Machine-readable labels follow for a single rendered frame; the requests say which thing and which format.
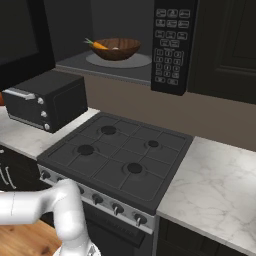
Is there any grey microwave turntable plate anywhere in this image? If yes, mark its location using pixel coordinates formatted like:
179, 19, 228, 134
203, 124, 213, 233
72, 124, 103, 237
85, 52, 153, 70

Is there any brown wooden bowl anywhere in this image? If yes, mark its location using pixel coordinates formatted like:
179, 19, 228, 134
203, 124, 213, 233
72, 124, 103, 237
88, 37, 142, 62

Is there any orange carrot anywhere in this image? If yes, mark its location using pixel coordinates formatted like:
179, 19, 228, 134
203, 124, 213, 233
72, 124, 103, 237
83, 37, 110, 51

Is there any black microwave oven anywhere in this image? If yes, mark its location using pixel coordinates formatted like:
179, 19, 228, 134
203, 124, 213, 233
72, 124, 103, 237
43, 0, 200, 97

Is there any black oven door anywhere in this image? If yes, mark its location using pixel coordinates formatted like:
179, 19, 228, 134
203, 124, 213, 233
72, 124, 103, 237
82, 201, 155, 256

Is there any black microwave door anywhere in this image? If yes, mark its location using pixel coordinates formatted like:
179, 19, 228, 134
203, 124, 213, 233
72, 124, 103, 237
0, 0, 57, 93

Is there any dark grey gas hob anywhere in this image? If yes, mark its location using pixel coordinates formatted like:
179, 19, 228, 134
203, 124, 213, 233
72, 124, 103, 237
36, 111, 195, 216

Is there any black toaster oven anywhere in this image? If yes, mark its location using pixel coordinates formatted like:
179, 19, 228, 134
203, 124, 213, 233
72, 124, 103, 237
1, 69, 89, 135

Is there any dark base cupboard with handles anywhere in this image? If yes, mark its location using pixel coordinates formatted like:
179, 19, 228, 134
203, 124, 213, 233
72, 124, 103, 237
0, 144, 56, 228

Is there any silver toaster oven handle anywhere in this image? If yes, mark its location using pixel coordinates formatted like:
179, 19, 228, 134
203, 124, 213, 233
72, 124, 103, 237
2, 87, 37, 101

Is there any silver curved cupboard handle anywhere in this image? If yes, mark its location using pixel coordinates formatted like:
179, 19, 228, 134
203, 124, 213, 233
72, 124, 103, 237
5, 166, 17, 191
0, 167, 8, 187

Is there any dark wall cupboard door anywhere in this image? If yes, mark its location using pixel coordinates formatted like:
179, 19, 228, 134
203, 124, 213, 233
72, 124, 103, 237
186, 0, 256, 105

